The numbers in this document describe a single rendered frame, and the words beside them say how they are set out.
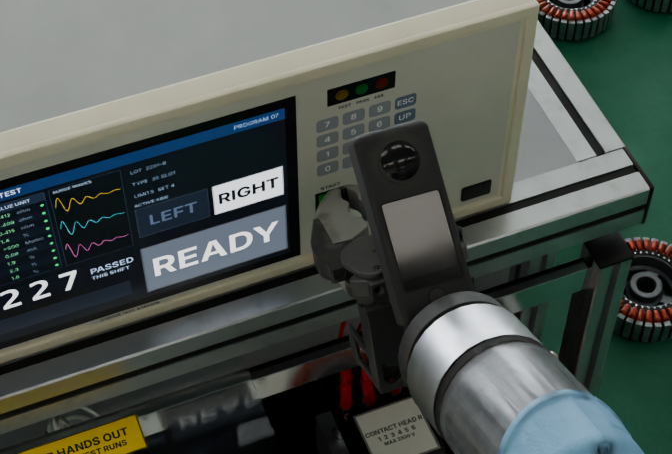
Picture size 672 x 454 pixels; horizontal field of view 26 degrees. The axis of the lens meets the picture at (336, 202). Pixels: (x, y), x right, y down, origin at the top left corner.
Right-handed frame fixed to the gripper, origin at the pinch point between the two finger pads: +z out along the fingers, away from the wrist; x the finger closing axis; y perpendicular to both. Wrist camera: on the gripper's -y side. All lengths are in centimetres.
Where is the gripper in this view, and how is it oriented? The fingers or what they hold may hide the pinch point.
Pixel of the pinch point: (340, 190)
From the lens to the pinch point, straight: 98.9
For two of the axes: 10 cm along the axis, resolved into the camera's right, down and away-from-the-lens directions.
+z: -3.3, -3.9, 8.6
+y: 1.6, 8.8, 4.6
